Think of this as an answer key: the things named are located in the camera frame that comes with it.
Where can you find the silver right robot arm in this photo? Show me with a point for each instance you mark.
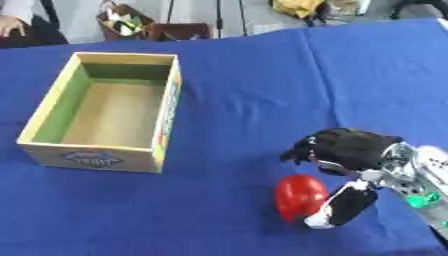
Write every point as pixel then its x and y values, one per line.
pixel 421 180

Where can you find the person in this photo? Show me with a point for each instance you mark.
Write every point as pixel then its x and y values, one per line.
pixel 26 23

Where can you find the tan cardboard box green inside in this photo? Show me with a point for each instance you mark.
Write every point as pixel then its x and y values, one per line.
pixel 111 110

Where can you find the yellow bag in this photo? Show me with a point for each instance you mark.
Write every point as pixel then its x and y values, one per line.
pixel 298 8

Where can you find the brown box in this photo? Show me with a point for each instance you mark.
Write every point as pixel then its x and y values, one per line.
pixel 178 31

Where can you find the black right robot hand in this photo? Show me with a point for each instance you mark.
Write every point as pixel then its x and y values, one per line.
pixel 350 148

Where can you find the black tripod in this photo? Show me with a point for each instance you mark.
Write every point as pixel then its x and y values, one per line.
pixel 217 16

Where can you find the red toy apple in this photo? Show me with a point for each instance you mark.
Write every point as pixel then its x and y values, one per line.
pixel 298 197

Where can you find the brown bag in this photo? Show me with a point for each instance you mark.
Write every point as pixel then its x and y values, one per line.
pixel 121 23

